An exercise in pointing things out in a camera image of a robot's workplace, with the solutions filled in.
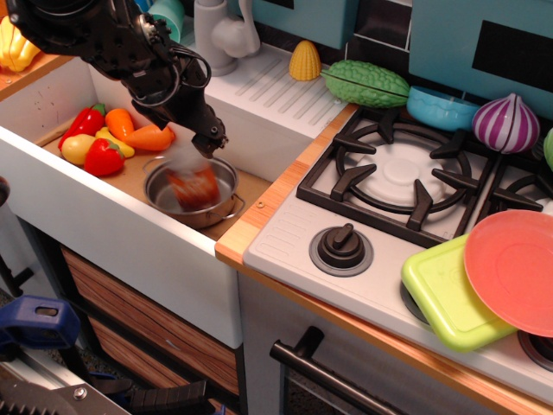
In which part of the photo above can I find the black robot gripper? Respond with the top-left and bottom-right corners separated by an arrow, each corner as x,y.
130,55 -> 228,158

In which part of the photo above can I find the orange toy can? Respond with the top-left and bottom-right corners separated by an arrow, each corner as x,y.
166,149 -> 220,211

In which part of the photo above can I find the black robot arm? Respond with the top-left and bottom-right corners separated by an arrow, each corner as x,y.
6,1 -> 228,158

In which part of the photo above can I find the orange toy carrot right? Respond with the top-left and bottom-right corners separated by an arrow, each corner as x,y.
124,124 -> 175,151

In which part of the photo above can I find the orange toy carrot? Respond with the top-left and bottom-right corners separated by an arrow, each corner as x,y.
105,108 -> 135,141
124,124 -> 175,151

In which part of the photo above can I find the orange toy carrot left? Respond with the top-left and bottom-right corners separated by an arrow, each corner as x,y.
105,108 -> 135,141

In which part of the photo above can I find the grey toy faucet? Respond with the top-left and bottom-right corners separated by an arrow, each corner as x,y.
194,0 -> 261,77

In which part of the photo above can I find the teal plastic cup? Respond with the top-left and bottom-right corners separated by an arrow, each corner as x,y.
148,0 -> 185,43

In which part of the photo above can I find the yellow toy banana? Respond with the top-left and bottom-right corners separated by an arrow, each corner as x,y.
95,126 -> 135,158

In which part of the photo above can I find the red toy chili pepper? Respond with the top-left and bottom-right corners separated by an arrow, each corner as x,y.
58,103 -> 106,150

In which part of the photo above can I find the red toy bell pepper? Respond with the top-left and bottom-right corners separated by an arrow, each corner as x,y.
84,138 -> 125,176

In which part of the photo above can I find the yellow toy potato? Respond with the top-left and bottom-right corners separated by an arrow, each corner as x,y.
61,134 -> 96,166

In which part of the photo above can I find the white toy sink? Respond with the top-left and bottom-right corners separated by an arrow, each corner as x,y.
1,46 -> 343,348

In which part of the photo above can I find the yellow toy corn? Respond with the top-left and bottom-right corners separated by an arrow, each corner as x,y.
289,40 -> 321,81

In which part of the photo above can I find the yellow toy bell pepper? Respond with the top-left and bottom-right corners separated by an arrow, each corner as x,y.
1,16 -> 41,73

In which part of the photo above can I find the green toy bitter gourd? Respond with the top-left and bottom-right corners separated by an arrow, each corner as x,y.
321,60 -> 410,108

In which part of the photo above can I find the black stove knob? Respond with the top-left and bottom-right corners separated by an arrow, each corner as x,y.
309,223 -> 374,278
518,331 -> 553,372

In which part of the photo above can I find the blue plastic bowl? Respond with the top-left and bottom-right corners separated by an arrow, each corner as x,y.
406,86 -> 480,131

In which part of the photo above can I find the black stove burner grate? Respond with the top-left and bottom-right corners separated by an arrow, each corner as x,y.
296,107 -> 552,247

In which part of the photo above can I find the blue clamp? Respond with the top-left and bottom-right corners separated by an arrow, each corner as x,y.
1,295 -> 81,353

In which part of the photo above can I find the lime green plastic lid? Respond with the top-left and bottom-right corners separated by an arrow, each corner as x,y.
401,235 -> 517,353

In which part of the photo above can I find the purple toy onion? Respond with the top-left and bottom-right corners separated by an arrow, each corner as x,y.
472,93 -> 541,154

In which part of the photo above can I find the salmon plastic plate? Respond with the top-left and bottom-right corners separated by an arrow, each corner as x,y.
464,210 -> 552,337

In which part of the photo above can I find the green toy at right edge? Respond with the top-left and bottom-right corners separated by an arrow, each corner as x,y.
543,129 -> 553,170

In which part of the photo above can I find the steel pot with handles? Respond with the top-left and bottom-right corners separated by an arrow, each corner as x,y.
143,156 -> 245,229

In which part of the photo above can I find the black oven door handle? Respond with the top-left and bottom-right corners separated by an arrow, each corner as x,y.
270,326 -> 404,414

